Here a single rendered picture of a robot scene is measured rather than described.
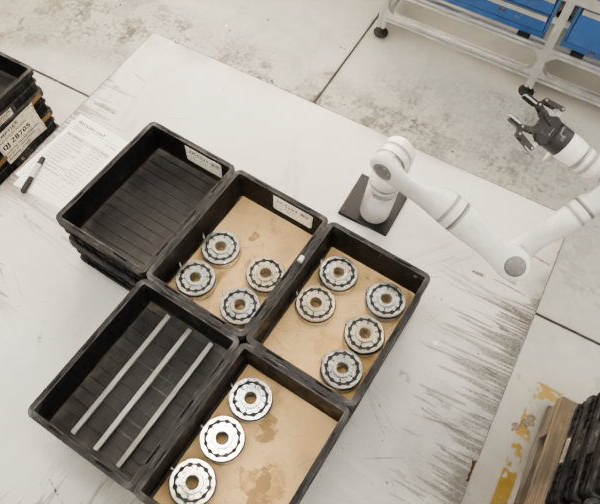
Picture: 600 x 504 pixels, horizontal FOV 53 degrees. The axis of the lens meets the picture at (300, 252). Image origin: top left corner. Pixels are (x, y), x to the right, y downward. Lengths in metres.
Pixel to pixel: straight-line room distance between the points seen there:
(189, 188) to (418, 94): 1.73
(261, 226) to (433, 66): 1.91
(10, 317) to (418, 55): 2.43
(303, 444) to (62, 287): 0.83
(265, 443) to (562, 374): 1.48
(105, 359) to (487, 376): 1.00
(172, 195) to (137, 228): 0.14
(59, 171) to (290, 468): 1.17
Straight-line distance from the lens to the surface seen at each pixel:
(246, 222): 1.68
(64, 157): 2.08
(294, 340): 1.53
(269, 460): 1.45
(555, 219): 1.69
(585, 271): 2.87
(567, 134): 1.64
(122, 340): 1.58
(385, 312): 1.55
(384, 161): 1.57
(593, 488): 2.00
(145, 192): 1.78
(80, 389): 1.56
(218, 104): 2.13
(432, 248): 1.85
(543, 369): 2.60
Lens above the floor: 2.26
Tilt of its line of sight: 61 degrees down
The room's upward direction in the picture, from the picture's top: 4 degrees clockwise
